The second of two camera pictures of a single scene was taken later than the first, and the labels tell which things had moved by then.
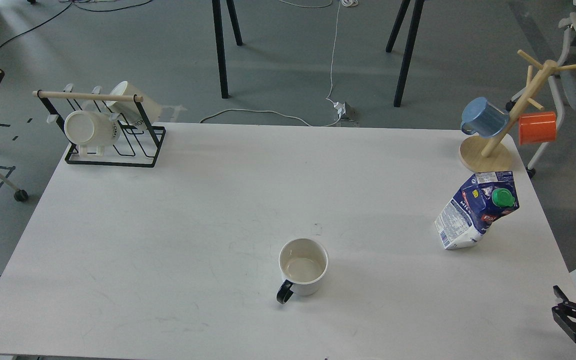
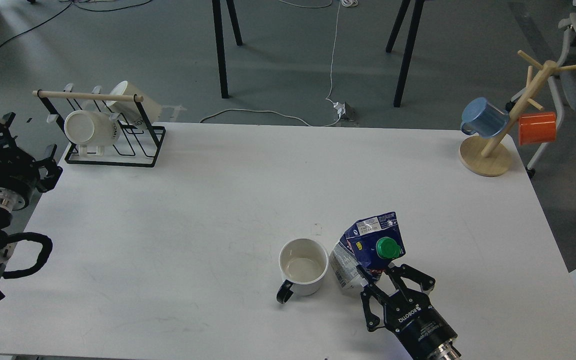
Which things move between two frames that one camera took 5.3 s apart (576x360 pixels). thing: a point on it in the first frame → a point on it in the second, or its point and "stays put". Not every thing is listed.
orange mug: [537, 128] stays put
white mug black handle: [303, 262] stays put
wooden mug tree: [488, 155] stays put
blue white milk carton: [478, 203] → [372, 243]
